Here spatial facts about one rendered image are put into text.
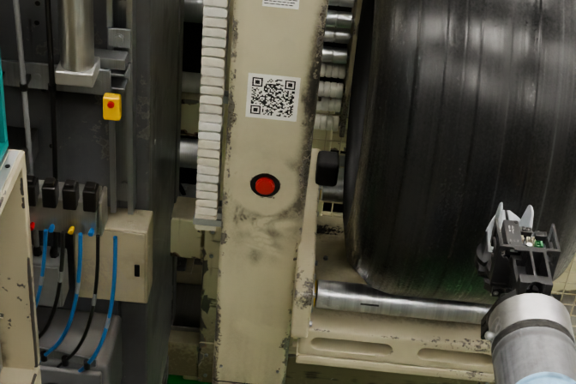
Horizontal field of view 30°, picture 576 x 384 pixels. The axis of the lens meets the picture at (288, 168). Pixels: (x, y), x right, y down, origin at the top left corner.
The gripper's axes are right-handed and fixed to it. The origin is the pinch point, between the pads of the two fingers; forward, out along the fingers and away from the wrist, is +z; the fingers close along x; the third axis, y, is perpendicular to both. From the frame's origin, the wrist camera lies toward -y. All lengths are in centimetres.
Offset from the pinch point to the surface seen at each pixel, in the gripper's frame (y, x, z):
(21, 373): -31, 63, -6
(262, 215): -20.7, 31.6, 22.3
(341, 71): -17, 20, 63
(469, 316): -30.5, -2.0, 14.5
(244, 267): -32, 34, 22
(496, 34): 20.7, 4.0, 11.3
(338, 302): -30.2, 18.6, 14.6
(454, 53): 18.6, 9.1, 9.1
